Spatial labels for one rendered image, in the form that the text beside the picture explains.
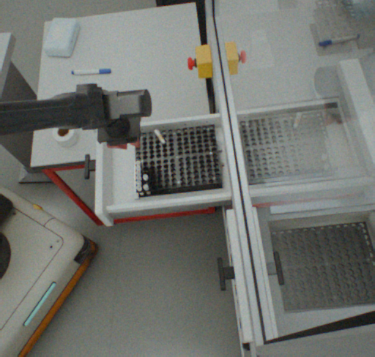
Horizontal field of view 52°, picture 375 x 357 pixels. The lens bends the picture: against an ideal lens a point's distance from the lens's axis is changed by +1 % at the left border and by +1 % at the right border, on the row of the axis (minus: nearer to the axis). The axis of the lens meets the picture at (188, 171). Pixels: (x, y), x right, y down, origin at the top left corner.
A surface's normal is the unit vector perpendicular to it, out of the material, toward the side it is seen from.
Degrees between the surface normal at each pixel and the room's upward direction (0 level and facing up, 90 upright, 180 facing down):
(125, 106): 37
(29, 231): 0
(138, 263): 0
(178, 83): 0
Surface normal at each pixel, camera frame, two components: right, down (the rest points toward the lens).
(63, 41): -0.08, -0.43
